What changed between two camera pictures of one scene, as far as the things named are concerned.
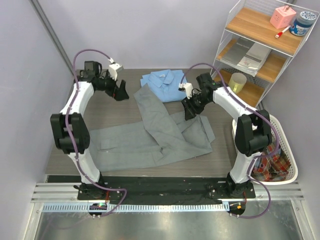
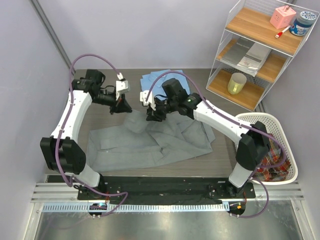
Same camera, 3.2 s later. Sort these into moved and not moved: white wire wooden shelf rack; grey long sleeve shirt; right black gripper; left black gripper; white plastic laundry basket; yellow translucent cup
Moved: left black gripper; right black gripper
Not moved: yellow translucent cup; white wire wooden shelf rack; grey long sleeve shirt; white plastic laundry basket
